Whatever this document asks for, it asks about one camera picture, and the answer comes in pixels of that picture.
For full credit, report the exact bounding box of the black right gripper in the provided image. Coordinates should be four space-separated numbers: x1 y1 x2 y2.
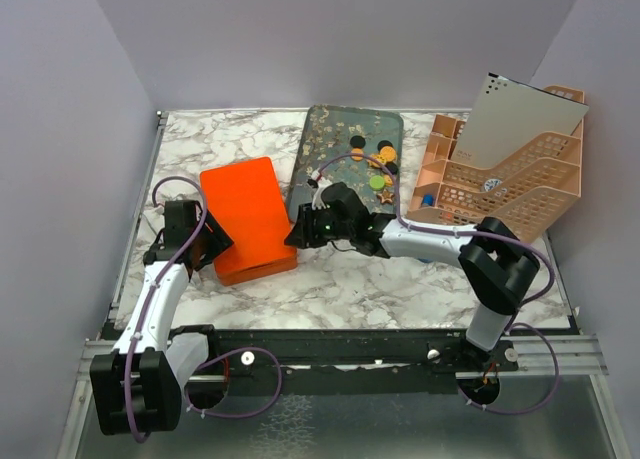
285 201 354 249

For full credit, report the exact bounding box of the orange tin lid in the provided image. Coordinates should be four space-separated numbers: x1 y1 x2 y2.
199 157 297 260

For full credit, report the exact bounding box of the orange cookie tin box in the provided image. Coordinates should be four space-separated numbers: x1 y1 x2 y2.
213 253 298 286

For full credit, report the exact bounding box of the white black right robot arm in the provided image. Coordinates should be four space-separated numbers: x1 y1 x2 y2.
284 183 540 370

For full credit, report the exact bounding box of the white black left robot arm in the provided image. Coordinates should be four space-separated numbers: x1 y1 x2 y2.
89 200 233 441

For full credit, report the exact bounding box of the green macaron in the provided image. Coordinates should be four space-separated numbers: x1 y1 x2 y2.
369 175 386 191

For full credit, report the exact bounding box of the brown star cookie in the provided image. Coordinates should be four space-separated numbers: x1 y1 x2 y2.
376 189 395 205

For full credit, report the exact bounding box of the orange round cookie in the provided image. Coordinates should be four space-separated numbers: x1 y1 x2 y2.
351 148 364 161

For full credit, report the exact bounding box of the blue floral serving tray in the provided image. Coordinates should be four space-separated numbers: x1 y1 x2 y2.
286 105 404 222

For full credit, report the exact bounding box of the black sandwich cookie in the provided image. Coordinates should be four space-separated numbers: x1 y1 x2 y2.
386 162 398 175
377 140 393 151
349 135 366 149

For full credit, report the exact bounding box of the yellow lotus slice cookie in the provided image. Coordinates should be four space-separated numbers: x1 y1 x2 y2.
367 154 386 169

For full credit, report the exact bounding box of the tan round dotted cookie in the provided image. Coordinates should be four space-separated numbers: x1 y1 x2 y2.
379 146 397 163

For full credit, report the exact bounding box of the blue white round jar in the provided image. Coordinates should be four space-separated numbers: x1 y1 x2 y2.
483 178 502 192

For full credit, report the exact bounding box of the peach plastic desk organizer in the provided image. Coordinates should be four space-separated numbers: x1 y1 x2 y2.
407 114 584 243

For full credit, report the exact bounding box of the grey notebook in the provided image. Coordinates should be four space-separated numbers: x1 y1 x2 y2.
450 72 589 172

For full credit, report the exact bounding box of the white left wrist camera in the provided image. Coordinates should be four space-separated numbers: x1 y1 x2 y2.
191 271 202 288

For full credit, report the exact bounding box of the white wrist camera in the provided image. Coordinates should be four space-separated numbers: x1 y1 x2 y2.
191 271 202 288
307 170 332 210

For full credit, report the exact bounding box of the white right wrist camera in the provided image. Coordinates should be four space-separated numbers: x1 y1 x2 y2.
307 170 332 210

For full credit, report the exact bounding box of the black metal base rail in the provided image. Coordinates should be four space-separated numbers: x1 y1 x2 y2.
187 329 518 397

